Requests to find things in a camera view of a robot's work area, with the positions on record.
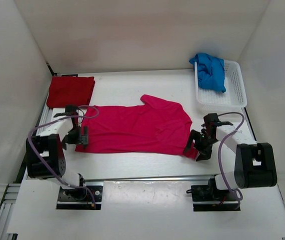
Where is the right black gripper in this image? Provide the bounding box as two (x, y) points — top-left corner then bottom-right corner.
(182, 129), (218, 161)

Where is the pink t-shirt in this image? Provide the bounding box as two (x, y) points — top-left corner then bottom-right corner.
(75, 94), (199, 159)

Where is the dark red t-shirt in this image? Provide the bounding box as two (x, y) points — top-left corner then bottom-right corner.
(46, 76), (95, 109)

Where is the blue t-shirt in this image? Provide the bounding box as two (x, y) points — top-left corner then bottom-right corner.
(189, 53), (226, 93)

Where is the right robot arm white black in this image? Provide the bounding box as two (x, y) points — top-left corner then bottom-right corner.
(183, 113), (278, 200)

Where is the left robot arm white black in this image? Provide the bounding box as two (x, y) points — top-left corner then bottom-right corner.
(26, 105), (89, 200)

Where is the white plastic basket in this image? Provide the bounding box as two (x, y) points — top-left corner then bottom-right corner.
(194, 60), (248, 113)

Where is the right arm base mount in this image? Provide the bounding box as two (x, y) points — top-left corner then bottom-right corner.
(186, 179), (241, 212)

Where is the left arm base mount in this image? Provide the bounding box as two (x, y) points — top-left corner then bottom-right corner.
(56, 181), (104, 211)

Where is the aluminium frame rail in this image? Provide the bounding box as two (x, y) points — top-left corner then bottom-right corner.
(0, 72), (61, 240)

